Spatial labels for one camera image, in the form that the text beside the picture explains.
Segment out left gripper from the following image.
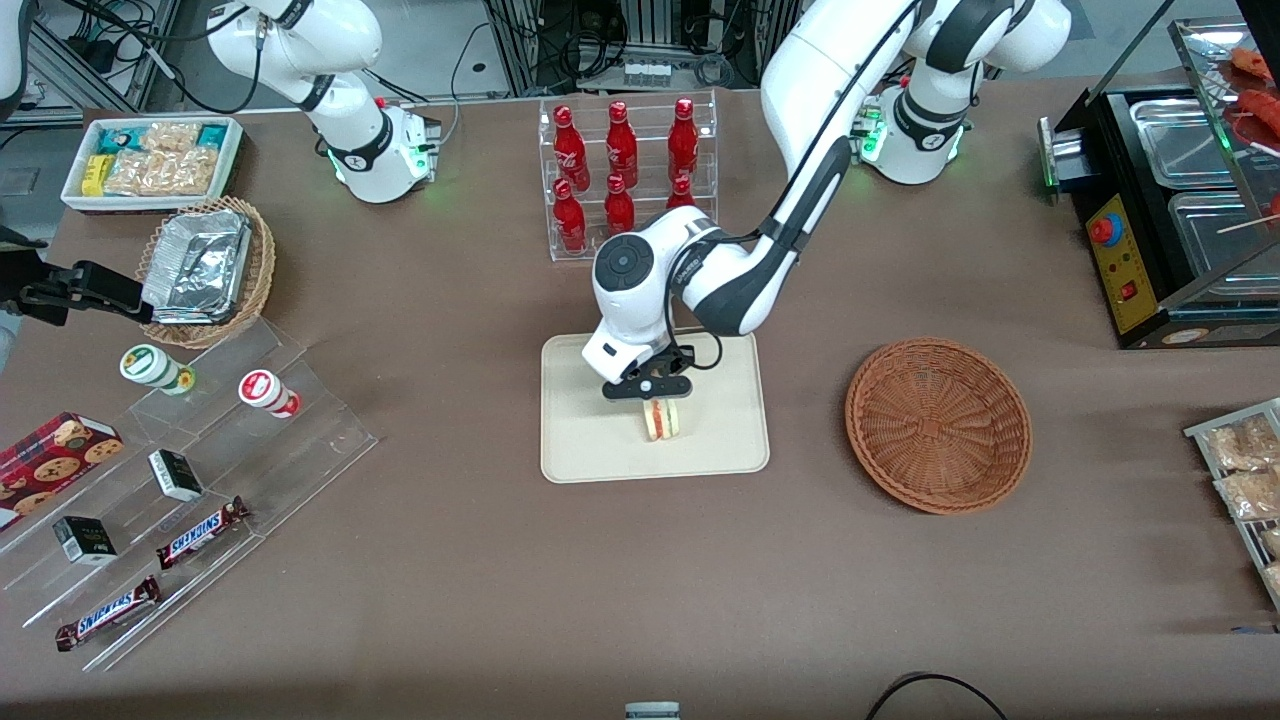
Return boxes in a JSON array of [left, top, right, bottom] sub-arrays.
[[582, 322, 694, 415]]

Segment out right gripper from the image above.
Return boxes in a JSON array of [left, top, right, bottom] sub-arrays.
[[0, 228, 143, 327]]

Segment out triangular sandwich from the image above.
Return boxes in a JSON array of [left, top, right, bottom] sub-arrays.
[[642, 398, 684, 442]]

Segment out beige plastic serving tray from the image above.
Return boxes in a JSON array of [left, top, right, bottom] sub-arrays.
[[540, 330, 771, 485]]

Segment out aluminium foil tray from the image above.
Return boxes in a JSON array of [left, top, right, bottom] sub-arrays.
[[141, 209, 253, 326]]

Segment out light tan wicker basket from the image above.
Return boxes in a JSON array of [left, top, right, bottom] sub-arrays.
[[136, 196, 277, 350]]

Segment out round brown wicker basket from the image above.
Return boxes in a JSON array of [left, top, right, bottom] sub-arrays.
[[845, 337, 1033, 516]]

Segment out tray of packaged snacks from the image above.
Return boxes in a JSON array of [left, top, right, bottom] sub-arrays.
[[1184, 397, 1280, 613]]

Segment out green lid cup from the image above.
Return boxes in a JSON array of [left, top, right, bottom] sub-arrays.
[[119, 344, 196, 396]]

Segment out large clear cracker bag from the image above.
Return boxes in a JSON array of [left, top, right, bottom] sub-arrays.
[[104, 146, 220, 197]]

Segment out small clear cracker bag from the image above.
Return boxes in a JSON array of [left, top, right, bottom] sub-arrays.
[[139, 121, 202, 154]]

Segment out red cookie box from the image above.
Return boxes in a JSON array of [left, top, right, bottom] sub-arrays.
[[0, 411, 125, 531]]

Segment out red lid cup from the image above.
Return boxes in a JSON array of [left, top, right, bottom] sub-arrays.
[[238, 369, 302, 419]]

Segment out white rectangular snack bin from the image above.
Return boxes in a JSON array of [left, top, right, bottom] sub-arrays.
[[61, 116, 245, 215]]

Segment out small black box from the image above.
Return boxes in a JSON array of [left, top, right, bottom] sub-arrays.
[[148, 449, 205, 503], [52, 515, 119, 567]]

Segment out clear acrylic stepped display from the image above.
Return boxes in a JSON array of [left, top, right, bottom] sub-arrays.
[[0, 317, 379, 673]]

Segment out clear acrylic bottle rack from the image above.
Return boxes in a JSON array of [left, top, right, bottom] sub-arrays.
[[538, 89, 720, 264]]

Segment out Snickers chocolate bar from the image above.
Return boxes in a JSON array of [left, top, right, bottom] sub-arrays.
[[54, 575, 163, 653], [155, 496, 250, 571]]

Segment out black hot food display case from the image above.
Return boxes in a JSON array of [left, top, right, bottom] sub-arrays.
[[1037, 15, 1280, 351]]

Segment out steel food pan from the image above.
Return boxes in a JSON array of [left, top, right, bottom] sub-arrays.
[[1168, 190, 1280, 279], [1128, 98, 1241, 191]]

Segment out red sausages on skewers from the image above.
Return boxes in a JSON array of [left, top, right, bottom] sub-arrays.
[[1228, 45, 1280, 151]]

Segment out aluminium frame rack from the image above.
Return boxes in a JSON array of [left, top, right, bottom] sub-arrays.
[[485, 0, 806, 96]]

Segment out black cable loop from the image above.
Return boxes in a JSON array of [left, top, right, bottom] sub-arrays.
[[864, 672, 1011, 720]]

